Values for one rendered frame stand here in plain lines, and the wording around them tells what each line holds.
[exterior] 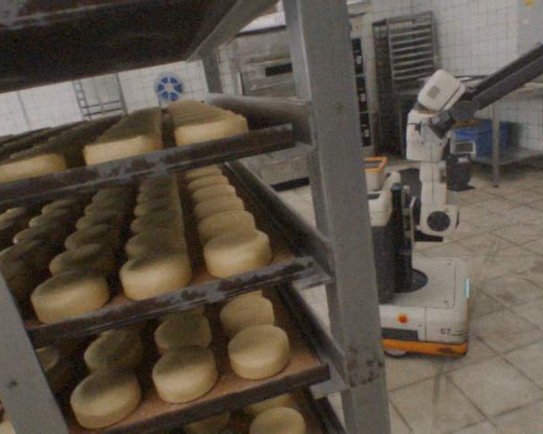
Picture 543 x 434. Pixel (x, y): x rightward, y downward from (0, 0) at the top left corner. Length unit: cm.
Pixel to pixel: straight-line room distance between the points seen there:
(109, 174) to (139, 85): 582
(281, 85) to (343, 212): 489
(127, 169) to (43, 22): 9
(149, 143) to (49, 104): 596
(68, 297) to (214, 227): 12
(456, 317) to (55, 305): 196
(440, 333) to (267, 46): 386
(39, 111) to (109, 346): 591
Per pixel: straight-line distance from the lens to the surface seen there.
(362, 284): 31
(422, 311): 217
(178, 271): 31
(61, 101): 621
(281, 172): 532
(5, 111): 638
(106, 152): 28
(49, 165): 30
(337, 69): 27
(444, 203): 212
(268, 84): 516
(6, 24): 27
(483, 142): 513
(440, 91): 201
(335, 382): 35
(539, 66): 187
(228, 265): 31
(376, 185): 212
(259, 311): 41
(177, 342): 40
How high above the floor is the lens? 145
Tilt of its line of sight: 19 degrees down
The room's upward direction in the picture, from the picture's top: 10 degrees counter-clockwise
